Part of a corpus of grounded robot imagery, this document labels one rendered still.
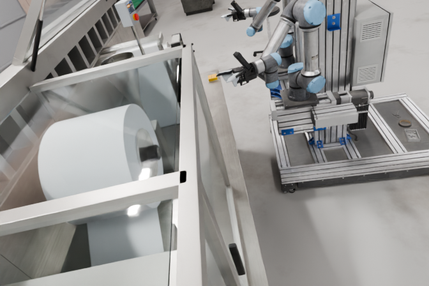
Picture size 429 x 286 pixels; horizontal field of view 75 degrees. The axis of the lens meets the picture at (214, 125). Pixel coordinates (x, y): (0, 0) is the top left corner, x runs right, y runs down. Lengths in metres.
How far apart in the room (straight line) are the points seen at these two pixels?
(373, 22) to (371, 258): 1.46
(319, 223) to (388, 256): 0.44
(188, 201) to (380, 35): 1.83
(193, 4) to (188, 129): 7.40
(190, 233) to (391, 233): 2.02
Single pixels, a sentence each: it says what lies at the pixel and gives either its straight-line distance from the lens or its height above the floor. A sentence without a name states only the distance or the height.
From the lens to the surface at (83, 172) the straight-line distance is 0.58.
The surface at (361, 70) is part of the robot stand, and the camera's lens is 2.15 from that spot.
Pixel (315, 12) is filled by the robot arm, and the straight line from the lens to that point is 1.62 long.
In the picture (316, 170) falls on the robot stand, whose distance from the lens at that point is 2.31.
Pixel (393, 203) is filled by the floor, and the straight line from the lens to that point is 2.47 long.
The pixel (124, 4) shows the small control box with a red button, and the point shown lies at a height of 1.70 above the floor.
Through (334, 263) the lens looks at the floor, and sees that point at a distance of 2.14.
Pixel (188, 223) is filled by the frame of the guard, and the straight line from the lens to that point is 0.39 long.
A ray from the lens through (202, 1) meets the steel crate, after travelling 7.83.
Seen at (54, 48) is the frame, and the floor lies 1.63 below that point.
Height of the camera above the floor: 1.90
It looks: 35 degrees down
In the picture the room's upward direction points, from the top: 16 degrees counter-clockwise
